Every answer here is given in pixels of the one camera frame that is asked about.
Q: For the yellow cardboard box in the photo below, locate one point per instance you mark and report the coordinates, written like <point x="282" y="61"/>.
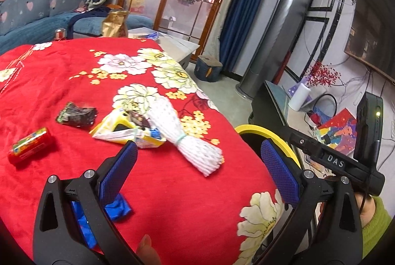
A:
<point x="136" y="5"/>

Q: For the red can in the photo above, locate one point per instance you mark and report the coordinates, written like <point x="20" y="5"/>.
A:
<point x="60" y="34"/>

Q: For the silver tower air conditioner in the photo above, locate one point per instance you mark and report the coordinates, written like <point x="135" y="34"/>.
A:
<point x="277" y="36"/>

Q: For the person's green sleeved right forearm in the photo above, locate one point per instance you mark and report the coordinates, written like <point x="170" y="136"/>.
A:
<point x="379" y="228"/>

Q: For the dark blue clothes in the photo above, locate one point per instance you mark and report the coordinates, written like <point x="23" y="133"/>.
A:
<point x="88" y="16"/>

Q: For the white vase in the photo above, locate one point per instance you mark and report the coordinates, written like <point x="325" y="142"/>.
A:
<point x="299" y="96"/>

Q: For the white coffee table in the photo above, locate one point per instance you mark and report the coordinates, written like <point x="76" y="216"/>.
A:
<point x="176" y="47"/>

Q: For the person's left hand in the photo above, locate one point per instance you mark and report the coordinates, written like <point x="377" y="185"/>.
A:
<point x="149" y="249"/>

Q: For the yellow rimmed black bin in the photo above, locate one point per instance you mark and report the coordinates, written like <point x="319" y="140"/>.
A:
<point x="247" y="128"/>

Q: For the yellow white snack wrapper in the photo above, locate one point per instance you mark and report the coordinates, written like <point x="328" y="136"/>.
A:
<point x="114" y="129"/>

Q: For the red berry branches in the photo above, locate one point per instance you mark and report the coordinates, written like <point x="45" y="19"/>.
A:
<point x="322" y="75"/>

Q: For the blue plastic bag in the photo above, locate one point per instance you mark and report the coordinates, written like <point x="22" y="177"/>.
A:
<point x="118" y="211"/>

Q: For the wall television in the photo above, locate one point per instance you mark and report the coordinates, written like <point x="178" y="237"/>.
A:
<point x="373" y="33"/>

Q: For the person's right hand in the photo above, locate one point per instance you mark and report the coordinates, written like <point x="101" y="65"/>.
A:
<point x="365" y="209"/>

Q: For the glass top television stand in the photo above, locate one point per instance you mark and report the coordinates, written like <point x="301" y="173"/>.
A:
<point x="271" y="104"/>

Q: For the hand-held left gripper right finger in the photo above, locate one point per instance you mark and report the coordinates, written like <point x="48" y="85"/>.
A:
<point x="280" y="169"/>

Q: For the small blue stool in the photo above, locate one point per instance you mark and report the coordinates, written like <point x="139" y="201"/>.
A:
<point x="208" y="69"/>

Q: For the blue grey heart sofa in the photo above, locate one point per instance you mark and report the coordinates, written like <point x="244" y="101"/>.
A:
<point x="27" y="27"/>

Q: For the white foam net sleeve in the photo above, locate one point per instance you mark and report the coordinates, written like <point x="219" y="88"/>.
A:
<point x="185" y="141"/>

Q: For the dark green snack wrapper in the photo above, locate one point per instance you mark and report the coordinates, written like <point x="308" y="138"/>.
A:
<point x="77" y="115"/>

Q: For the gold paper bag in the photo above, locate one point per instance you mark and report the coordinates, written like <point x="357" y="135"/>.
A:
<point x="115" y="24"/>

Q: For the red candy roll wrapper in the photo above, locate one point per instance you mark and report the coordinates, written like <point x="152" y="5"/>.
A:
<point x="29" y="146"/>

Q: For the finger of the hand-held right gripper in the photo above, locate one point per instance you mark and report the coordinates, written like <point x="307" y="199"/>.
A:
<point x="305" y="143"/>

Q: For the red floral blanket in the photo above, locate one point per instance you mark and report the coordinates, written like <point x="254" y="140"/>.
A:
<point x="77" y="73"/>

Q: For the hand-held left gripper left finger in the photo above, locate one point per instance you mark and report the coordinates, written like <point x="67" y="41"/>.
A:
<point x="118" y="169"/>

